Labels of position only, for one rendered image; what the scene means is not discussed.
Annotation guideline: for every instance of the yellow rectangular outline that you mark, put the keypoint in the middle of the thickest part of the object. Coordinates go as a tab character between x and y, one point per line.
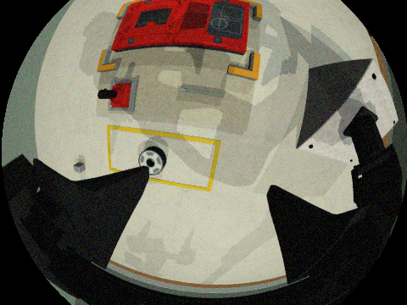
170	135

